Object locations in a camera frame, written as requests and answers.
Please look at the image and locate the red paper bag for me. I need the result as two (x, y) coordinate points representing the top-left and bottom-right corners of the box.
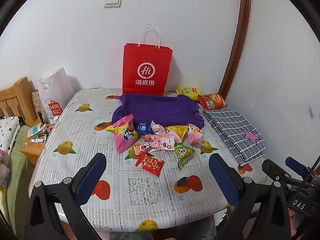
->
(122, 24), (173, 97)

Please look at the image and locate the red snack packet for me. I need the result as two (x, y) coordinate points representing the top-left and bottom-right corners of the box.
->
(135, 152), (165, 178)

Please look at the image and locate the white plastic bag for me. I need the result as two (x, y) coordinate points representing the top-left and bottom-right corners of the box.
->
(37, 67), (75, 124)

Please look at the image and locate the pink patterned cloth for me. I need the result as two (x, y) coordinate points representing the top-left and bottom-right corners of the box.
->
(0, 150), (10, 187)

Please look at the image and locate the brown wooden door frame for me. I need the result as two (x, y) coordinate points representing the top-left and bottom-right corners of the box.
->
(217, 0), (252, 98)

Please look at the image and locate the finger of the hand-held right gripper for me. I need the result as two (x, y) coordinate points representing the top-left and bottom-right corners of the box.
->
(262, 159), (303, 188)
(285, 156), (313, 179)

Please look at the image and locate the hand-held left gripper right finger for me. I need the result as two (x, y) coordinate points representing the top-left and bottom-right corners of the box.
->
(209, 153), (293, 240)

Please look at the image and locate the green snack packet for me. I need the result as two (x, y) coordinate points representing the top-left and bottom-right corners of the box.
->
(174, 142), (195, 170)

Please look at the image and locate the patterned paper bag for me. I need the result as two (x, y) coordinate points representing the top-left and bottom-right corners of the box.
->
(31, 90), (49, 124)

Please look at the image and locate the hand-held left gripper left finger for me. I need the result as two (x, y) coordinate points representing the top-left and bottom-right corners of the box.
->
(24, 152), (110, 240)

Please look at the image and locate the wooden headboard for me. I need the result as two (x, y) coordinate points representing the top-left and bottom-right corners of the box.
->
(0, 77), (38, 128)

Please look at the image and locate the person's right hand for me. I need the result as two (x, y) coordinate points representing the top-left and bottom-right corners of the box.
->
(287, 209), (300, 240)

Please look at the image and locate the white dotted pillow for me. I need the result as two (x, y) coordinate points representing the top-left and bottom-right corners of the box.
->
(0, 116), (22, 155)

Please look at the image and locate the pink peach snack packet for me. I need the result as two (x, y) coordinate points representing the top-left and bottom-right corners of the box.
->
(187, 124), (204, 148)

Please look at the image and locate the yellow chips bag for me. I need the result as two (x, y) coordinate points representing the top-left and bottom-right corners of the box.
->
(176, 86), (203, 100)

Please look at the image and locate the purple towel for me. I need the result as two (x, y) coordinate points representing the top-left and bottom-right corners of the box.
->
(111, 93), (205, 128)

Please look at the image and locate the pink pyramid snack packet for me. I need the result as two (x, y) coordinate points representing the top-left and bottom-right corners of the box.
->
(151, 120), (167, 136)

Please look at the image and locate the orange chips bag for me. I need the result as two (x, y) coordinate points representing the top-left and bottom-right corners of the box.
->
(197, 93), (228, 110)

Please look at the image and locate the small blue snack packet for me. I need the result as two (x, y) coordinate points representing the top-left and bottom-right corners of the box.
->
(135, 121), (151, 134)

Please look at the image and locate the pale pink snack packet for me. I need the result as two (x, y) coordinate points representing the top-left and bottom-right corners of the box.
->
(160, 130), (183, 143)

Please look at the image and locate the pink strawberry snack packet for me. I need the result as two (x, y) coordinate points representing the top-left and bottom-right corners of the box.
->
(147, 140), (175, 152)

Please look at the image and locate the large pink snack bag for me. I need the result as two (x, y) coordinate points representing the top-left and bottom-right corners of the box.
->
(105, 114), (140, 155)

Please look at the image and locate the small teal box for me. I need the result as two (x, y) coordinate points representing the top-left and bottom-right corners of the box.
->
(27, 125), (42, 138)

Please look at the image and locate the wooden nightstand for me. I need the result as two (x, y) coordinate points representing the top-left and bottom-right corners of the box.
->
(19, 122), (54, 165)

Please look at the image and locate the green blanket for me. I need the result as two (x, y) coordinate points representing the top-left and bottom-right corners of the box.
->
(0, 125), (35, 230)

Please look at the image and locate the grey checked cloth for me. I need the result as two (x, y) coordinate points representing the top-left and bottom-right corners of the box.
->
(201, 109), (266, 167)

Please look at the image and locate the fruit print tablecloth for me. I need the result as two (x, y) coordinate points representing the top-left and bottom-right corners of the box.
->
(29, 87), (269, 232)

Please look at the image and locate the yellow snack packet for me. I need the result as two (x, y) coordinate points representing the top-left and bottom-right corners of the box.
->
(168, 124), (188, 140)

